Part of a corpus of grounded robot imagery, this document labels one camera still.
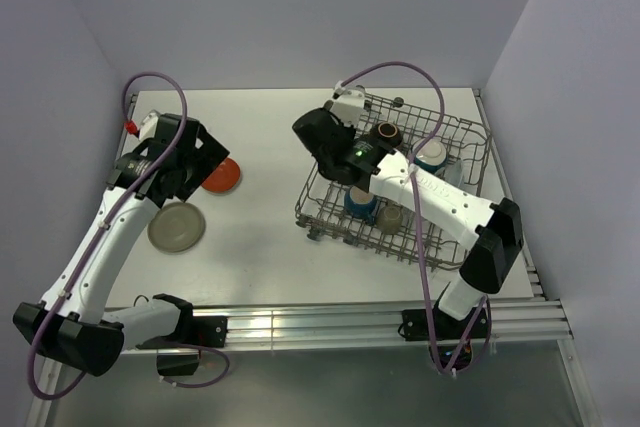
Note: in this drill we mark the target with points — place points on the orange saucer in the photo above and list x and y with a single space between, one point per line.
224 178

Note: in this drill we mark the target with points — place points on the grey wire dish rack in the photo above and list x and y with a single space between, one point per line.
329 209

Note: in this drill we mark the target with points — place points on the light blue scalloped plate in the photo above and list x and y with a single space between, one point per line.
454 174

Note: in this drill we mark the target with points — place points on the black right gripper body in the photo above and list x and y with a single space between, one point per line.
348 130

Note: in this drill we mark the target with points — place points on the dark teal cup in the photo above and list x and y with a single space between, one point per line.
360 204

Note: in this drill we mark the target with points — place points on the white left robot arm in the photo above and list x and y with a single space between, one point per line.
69 324

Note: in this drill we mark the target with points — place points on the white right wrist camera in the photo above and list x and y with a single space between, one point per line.
348 104

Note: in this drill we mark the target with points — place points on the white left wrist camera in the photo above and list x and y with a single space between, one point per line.
145 128

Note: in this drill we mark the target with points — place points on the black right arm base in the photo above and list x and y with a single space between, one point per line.
454 337

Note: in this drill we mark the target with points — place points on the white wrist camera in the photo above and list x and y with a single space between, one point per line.
348 104
145 128

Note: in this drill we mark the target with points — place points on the aluminium mounting rail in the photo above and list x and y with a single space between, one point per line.
371 325

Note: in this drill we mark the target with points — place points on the grey saucer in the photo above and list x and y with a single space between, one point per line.
176 228

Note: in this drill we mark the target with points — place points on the brown glazed bowl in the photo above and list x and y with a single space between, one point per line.
388 133

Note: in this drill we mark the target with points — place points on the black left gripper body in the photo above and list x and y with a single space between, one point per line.
185 163

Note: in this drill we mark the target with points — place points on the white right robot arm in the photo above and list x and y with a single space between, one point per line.
491 233

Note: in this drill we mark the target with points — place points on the white and teal bowl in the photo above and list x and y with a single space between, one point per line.
432 156

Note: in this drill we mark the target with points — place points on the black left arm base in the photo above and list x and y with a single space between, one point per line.
181 357

